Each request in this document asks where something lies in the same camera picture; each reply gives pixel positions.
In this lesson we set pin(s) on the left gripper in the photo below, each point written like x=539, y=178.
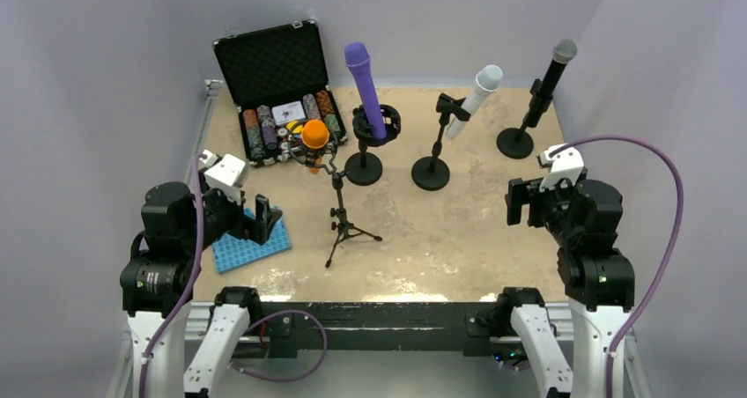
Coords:
x=243, y=225

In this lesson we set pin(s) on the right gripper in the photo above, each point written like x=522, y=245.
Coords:
x=514, y=198

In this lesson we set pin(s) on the black tripod shock mount stand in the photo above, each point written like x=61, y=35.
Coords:
x=324, y=159

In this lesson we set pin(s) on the orange microphone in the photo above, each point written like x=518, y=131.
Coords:
x=314, y=138

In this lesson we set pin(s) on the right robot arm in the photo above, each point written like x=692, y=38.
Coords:
x=583, y=218

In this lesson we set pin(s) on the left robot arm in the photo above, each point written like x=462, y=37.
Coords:
x=158, y=282

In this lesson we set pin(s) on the black clip round base stand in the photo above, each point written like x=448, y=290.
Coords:
x=431, y=173

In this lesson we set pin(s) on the white microphone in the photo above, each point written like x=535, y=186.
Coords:
x=487, y=82

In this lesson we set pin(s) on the black silver-head microphone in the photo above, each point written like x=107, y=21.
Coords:
x=563, y=53

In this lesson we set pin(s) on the purple microphone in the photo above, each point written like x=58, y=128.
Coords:
x=358, y=62

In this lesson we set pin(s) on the blue building baseplate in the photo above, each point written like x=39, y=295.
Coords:
x=231, y=253

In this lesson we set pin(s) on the yellow chip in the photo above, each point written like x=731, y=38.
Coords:
x=295, y=127

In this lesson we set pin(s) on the white card box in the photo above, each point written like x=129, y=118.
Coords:
x=288, y=112

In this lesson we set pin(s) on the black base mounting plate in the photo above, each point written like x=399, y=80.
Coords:
x=474, y=329

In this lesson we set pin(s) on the black poker chip case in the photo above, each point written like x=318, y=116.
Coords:
x=271, y=67

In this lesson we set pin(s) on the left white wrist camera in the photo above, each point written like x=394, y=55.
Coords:
x=228, y=175

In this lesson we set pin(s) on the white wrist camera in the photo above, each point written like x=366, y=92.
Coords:
x=228, y=175
x=564, y=167

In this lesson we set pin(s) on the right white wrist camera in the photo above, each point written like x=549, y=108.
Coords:
x=564, y=167

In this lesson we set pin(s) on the black shock mount round stand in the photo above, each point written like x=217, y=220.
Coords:
x=364, y=168

